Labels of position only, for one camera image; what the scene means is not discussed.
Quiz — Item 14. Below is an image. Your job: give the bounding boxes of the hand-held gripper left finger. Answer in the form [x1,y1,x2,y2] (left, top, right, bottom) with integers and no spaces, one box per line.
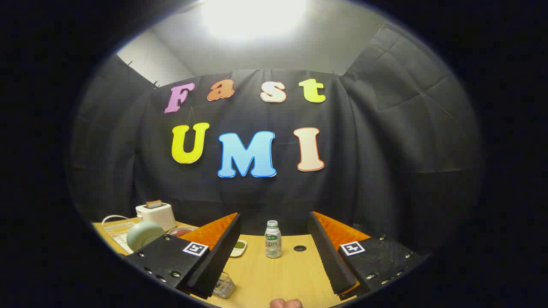
[124,213,241,300]

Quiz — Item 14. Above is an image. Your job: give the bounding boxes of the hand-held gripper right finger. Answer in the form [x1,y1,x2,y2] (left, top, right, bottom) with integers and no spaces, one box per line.
[307,211,429,301]

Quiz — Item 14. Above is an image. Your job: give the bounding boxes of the small metal basket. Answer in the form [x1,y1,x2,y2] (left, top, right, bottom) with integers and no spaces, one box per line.
[213,272,236,299]

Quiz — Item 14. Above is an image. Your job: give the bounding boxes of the light green plate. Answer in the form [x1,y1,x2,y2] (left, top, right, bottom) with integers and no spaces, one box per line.
[126,221,165,253]

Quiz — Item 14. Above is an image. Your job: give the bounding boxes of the white wire dish rack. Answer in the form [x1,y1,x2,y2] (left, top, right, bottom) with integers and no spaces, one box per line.
[102,215,138,255]

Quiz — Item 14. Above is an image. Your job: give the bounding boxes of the white drink bottle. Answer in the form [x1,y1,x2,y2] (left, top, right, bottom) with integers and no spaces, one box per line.
[264,220,282,259]

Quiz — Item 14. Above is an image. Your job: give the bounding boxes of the white toaster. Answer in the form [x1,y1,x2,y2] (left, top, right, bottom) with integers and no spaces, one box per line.
[135,200,177,232]

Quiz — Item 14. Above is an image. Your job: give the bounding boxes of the black backdrop cloth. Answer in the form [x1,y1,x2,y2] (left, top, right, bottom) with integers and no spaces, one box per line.
[66,24,484,257]

